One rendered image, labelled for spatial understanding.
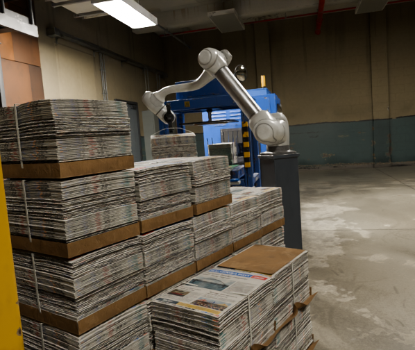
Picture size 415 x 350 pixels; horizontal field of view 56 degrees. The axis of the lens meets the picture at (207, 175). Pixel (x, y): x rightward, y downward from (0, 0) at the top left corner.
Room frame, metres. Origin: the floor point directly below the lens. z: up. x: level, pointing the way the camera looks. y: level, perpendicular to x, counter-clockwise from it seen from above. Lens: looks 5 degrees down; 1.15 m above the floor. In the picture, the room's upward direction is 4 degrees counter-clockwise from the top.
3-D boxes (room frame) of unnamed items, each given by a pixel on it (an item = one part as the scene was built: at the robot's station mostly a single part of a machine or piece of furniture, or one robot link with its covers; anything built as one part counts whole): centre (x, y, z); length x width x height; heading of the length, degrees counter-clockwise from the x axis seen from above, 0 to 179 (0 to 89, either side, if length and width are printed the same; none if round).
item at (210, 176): (1.80, 0.13, 0.95); 0.38 x 0.29 x 0.23; 56
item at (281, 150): (2.67, -0.48, 1.03); 0.22 x 0.18 x 0.06; 22
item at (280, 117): (2.64, -0.48, 1.17); 0.18 x 0.16 x 0.22; 155
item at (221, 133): (6.97, -0.79, 1.04); 1.51 x 1.30 x 2.07; 166
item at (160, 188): (1.56, 0.30, 0.95); 0.38 x 0.29 x 0.23; 53
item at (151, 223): (1.56, 0.30, 0.86); 0.38 x 0.29 x 0.04; 53
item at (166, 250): (1.90, 0.06, 0.42); 1.17 x 0.39 x 0.83; 144
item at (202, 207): (1.80, 0.13, 0.86); 0.38 x 0.29 x 0.04; 56
